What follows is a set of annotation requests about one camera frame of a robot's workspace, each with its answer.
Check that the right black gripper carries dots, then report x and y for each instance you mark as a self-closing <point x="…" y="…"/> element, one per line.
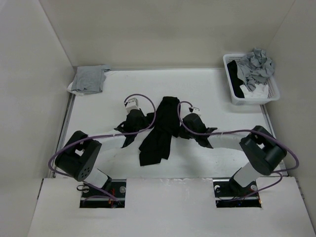
<point x="182" y="134"/>

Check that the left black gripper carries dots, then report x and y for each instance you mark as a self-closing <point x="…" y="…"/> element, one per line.
<point x="145" y="124"/>

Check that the black tank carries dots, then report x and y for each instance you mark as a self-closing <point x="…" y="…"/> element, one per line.
<point x="156" y="146"/>
<point x="236" y="82"/>

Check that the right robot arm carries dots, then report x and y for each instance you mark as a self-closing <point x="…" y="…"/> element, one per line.
<point x="263" y="151"/>

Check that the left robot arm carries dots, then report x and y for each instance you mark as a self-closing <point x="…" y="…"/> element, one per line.
<point x="78" y="160"/>

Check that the folded grey tank top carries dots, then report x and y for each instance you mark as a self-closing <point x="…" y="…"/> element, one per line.
<point x="89" y="78"/>

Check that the white tank top in basket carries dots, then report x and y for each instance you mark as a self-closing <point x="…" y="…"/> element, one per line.
<point x="260" y="92"/>

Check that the crumpled grey tank top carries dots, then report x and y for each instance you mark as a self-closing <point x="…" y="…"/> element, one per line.
<point x="255" y="68"/>

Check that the folded white tank top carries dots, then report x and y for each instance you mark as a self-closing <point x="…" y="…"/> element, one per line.
<point x="74" y="90"/>

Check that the white plastic laundry basket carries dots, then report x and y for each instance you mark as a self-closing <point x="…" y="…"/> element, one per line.
<point x="273" y="93"/>

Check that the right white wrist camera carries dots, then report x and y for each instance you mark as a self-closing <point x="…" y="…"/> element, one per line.
<point x="195" y="110"/>

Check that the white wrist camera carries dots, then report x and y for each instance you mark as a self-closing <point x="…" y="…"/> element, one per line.
<point x="195" y="110"/>
<point x="131" y="104"/>

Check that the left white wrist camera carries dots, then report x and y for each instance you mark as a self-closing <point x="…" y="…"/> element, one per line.
<point x="131" y="104"/>

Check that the right metal table rail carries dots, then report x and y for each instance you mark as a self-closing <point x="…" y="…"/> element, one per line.
<point x="267" y="120"/>

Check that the metal table rail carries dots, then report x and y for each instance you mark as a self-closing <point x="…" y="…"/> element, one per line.
<point x="63" y="131"/>
<point x="267" y="120"/>

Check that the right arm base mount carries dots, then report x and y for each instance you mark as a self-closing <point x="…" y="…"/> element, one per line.
<point x="230" y="195"/>

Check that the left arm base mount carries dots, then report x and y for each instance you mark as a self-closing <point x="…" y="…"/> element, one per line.
<point x="93" y="198"/>

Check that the left metal table rail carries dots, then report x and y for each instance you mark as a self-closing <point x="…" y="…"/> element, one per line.
<point x="63" y="131"/>

